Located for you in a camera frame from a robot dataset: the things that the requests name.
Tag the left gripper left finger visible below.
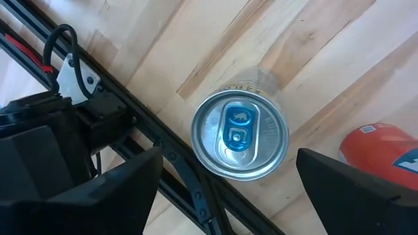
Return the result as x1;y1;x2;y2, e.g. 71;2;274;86
0;146;164;235

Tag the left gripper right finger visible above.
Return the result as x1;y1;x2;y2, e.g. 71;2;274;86
295;148;418;235

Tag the red cola can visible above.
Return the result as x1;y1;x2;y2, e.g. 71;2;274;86
338;123;418;192

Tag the slim silver blue can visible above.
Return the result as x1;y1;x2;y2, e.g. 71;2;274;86
190;67;291;182

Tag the black aluminium rig frame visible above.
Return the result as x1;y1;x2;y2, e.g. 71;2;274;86
0;0;285;235

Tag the grey metal bracket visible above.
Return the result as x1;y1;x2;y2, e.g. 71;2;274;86
56;54;101;105

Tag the black base cable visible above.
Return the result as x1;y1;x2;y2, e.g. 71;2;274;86
42;23;95;99

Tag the red wire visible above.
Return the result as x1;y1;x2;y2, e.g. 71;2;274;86
5;32;54;74

